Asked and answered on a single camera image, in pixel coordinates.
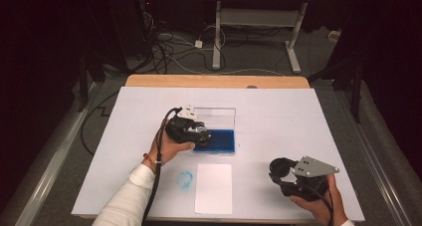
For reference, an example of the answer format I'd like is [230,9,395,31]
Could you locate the orange bead bracelet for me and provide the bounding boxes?
[142,152,157,174]

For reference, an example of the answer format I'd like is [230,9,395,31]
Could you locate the black round stamp cap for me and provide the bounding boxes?
[269,156,294,179]

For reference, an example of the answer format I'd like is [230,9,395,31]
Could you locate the black floor cable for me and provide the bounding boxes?
[80,91,120,156]

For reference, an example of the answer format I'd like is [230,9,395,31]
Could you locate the left hand-held gripper black cable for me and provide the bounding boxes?
[140,107,183,226]

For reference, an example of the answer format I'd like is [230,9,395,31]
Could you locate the hand-held gripper black cable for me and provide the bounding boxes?
[307,182,334,226]
[140,107,183,226]

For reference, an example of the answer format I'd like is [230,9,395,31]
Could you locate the white floor socket box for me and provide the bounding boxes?
[327,29,342,43]

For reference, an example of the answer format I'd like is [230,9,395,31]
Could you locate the white table cover sheet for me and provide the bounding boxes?
[71,86,366,222]

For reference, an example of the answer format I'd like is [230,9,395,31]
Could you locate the black stand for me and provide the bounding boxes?
[78,56,106,113]
[307,53,364,124]

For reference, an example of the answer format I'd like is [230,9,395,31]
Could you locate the white paper sheet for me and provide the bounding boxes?
[194,162,234,216]

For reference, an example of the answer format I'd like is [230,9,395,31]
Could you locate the white floor cable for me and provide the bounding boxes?
[172,56,287,78]

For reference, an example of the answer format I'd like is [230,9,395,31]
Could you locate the metal floor rail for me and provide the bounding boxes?
[18,81,103,226]
[332,90,414,226]

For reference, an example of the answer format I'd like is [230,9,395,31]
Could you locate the person's right hand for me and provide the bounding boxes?
[288,173,349,226]

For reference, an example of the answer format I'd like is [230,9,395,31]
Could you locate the right hand-held gripper black cable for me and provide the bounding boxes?
[307,182,334,226]

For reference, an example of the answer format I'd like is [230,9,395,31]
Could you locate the white desk frame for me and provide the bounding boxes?
[200,0,353,75]

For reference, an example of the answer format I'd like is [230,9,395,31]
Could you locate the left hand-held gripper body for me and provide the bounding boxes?
[164,105,200,144]

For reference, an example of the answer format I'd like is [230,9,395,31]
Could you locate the person's left hand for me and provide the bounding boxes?
[147,119,197,167]

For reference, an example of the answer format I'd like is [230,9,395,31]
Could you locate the blue ink pad clear case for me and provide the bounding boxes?
[192,107,237,155]

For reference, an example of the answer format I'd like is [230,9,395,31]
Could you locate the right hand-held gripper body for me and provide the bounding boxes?
[282,155,340,201]

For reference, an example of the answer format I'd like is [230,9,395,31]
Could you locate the tangle of black cables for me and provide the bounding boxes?
[138,0,227,75]

